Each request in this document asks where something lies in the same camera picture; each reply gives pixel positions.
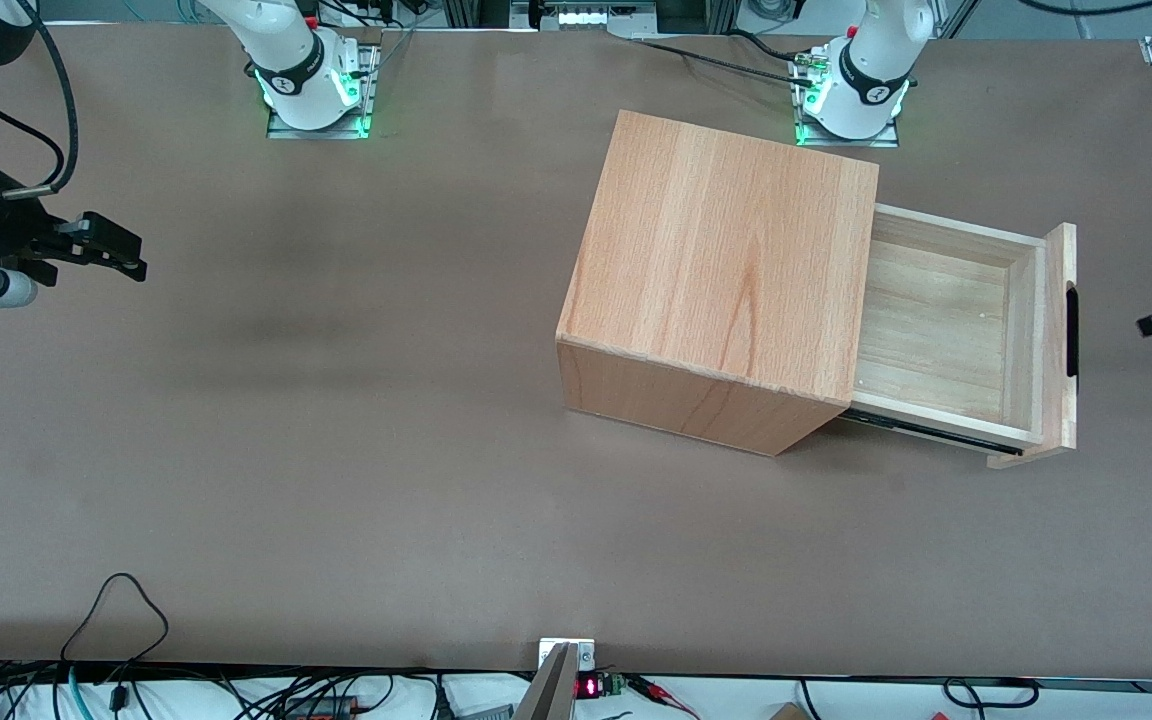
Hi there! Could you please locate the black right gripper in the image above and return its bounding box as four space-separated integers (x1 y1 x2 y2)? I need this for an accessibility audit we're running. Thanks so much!
0 168 149 289

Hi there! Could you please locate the light wooden drawer cabinet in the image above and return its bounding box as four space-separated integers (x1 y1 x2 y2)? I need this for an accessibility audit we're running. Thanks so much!
555 109 880 458

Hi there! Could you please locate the red clip lead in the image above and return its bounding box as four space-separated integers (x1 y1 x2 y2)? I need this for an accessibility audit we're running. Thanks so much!
624 674 699 719

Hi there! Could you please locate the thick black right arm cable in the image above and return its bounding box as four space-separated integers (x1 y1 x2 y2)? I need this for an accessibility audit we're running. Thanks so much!
1 0 80 201

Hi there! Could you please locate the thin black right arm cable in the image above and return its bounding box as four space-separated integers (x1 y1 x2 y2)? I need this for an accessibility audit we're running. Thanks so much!
0 65 67 176

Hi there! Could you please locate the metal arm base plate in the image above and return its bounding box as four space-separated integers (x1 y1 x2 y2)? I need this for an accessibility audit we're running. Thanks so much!
266 40 383 141
791 52 903 150

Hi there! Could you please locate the black looped table cable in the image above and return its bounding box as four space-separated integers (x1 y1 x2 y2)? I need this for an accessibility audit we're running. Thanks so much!
60 572 170 683

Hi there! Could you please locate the black coiled floor cable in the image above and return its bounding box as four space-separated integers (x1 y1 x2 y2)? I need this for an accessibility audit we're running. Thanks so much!
940 677 1043 713

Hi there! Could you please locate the short black curved cable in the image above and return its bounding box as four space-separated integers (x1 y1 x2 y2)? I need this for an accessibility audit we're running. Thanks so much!
726 28 815 67

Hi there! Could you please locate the long black straight cable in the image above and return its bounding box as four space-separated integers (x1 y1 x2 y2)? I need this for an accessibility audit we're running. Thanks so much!
631 38 809 83

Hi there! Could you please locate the grey aluminium mount bar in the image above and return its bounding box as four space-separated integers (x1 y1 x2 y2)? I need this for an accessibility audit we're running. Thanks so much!
511 643 579 720

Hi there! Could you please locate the white metal mount bracket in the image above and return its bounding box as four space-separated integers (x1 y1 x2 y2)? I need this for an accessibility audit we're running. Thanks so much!
538 637 597 673

